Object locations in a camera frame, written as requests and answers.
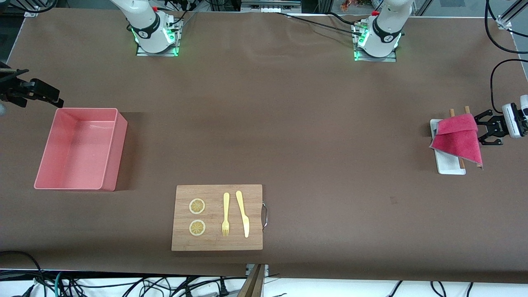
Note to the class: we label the grey power strip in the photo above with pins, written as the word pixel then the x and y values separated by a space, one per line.
pixel 268 6

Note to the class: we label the red and grey cloth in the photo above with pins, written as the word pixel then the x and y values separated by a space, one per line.
pixel 458 142

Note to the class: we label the white rack tray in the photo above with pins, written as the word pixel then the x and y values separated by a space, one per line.
pixel 447 167

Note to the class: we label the yellow lemon slice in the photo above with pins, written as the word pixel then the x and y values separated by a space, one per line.
pixel 197 227
pixel 197 206

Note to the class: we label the yellow plastic fork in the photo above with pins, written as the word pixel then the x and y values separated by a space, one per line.
pixel 226 206

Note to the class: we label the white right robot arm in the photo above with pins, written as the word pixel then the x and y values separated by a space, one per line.
pixel 144 29

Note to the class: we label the wooden cutting board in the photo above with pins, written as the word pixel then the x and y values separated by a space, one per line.
pixel 214 243

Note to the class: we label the brown wooden post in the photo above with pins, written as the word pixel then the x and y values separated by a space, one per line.
pixel 253 284

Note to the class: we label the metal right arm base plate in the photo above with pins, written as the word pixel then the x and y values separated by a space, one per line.
pixel 156 54

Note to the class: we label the pink plastic bin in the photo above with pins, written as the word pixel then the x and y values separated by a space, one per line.
pixel 78 148

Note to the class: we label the yellow plastic knife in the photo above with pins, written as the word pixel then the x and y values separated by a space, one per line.
pixel 246 227

